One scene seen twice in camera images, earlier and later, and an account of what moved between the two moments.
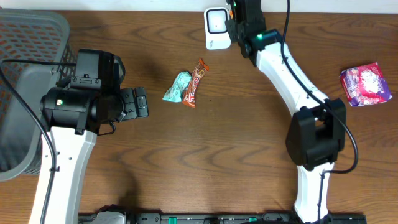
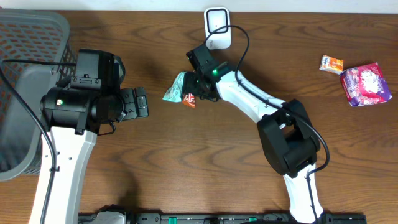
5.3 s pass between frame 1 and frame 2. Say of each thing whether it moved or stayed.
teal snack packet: stayed
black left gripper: stayed
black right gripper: moved
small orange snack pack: moved
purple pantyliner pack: stayed
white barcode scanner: stayed
